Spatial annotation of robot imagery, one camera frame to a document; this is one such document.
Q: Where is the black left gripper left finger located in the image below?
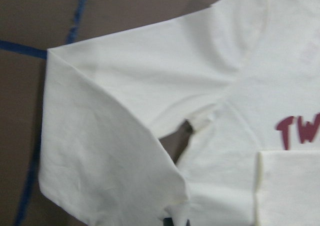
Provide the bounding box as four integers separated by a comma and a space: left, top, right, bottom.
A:
163, 217, 174, 226

